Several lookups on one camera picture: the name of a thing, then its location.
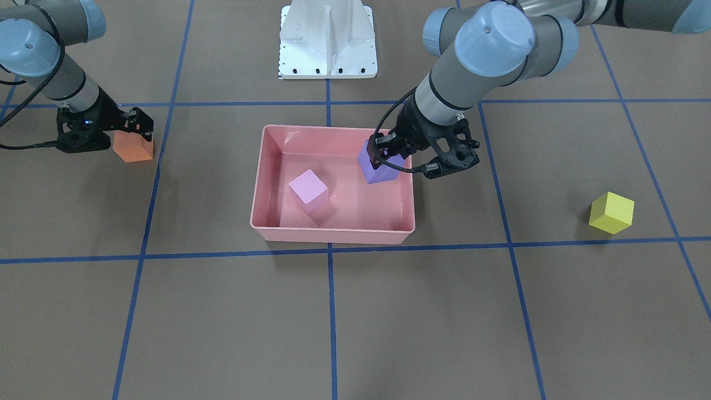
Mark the orange foam block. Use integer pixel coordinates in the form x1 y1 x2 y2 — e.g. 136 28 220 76
112 131 153 163

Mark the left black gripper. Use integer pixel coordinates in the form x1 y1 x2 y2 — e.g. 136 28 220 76
369 94 480 179

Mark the yellow foam block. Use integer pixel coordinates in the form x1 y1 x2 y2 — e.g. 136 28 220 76
588 192 635 234

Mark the pink foam block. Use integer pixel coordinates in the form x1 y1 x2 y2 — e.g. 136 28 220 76
288 169 330 214

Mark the pink plastic bin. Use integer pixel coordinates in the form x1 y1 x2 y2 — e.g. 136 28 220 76
251 124 415 245

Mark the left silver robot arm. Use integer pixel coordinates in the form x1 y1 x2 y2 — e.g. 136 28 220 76
358 1 710 184

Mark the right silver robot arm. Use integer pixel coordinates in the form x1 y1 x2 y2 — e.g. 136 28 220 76
1 1 153 163

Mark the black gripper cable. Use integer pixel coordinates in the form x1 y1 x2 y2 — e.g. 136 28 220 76
0 6 66 151

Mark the white pedestal column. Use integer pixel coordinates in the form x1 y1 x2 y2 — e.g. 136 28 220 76
278 1 378 79

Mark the purple foam block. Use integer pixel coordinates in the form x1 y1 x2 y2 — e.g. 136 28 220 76
358 139 399 185

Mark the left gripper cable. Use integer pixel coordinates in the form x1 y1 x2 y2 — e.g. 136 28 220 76
371 88 439 174

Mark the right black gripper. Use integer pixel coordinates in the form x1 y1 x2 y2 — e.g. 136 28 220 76
56 92 154 153

